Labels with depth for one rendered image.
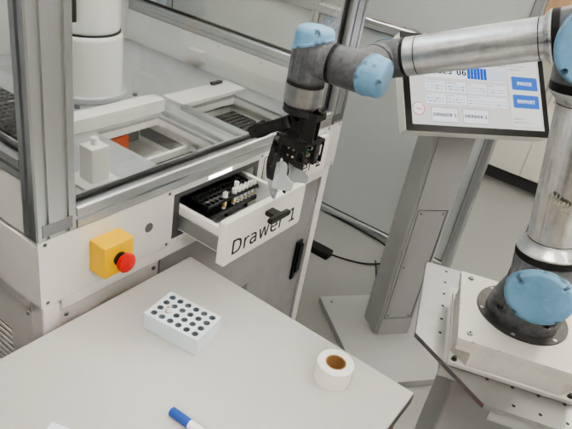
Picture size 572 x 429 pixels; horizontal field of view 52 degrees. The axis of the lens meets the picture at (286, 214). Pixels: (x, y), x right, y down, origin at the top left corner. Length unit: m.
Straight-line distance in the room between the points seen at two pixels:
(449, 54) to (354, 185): 1.98
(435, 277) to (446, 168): 0.65
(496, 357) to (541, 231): 0.30
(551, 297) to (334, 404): 0.41
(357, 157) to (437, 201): 0.98
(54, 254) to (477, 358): 0.82
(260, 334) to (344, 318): 1.28
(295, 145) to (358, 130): 1.83
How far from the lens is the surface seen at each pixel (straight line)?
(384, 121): 2.90
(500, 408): 1.23
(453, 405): 1.40
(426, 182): 2.05
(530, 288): 1.09
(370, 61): 1.08
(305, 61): 1.11
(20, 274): 1.18
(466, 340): 1.22
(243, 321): 1.21
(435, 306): 1.40
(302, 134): 1.17
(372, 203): 3.05
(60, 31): 0.97
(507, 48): 1.13
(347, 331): 2.39
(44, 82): 0.97
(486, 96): 1.97
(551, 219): 1.06
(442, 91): 1.88
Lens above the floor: 1.55
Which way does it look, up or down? 30 degrees down
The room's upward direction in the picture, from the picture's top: 11 degrees clockwise
